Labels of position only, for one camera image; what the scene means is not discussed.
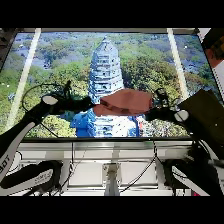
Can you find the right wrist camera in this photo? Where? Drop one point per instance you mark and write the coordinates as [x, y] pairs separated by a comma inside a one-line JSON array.
[[161, 97]]

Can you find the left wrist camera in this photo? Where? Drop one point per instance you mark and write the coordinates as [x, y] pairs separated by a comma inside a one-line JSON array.
[[68, 89]]

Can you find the silver frame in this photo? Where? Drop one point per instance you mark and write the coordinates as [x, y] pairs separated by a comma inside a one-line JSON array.
[[100, 153]]

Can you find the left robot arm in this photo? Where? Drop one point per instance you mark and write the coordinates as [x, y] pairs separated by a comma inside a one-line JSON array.
[[16, 134]]

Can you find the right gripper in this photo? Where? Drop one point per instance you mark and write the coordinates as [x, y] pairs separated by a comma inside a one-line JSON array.
[[156, 114]]

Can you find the dark brown garment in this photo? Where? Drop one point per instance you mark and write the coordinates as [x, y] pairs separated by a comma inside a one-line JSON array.
[[206, 113]]

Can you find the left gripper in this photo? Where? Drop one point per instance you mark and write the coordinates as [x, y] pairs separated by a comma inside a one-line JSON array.
[[81, 104]]

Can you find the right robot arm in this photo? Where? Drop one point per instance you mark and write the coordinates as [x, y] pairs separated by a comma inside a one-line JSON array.
[[182, 116]]

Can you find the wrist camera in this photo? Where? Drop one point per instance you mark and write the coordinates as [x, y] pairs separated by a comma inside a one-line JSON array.
[[68, 89], [161, 97]]

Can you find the red-brown garment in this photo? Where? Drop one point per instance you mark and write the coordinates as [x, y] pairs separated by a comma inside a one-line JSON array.
[[126, 102]]

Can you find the heap of clothes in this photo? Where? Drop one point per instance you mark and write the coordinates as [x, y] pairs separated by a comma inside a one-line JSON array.
[[214, 41]]

